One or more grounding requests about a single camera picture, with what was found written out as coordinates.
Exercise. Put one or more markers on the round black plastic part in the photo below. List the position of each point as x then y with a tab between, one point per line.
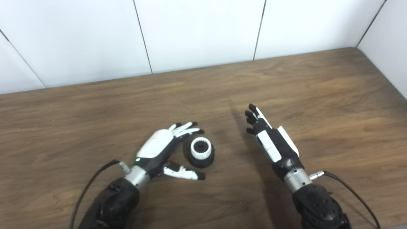
201	163

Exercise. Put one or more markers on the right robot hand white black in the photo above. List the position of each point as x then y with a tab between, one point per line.
279	146

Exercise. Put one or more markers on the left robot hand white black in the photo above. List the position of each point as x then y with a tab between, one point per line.
155	144

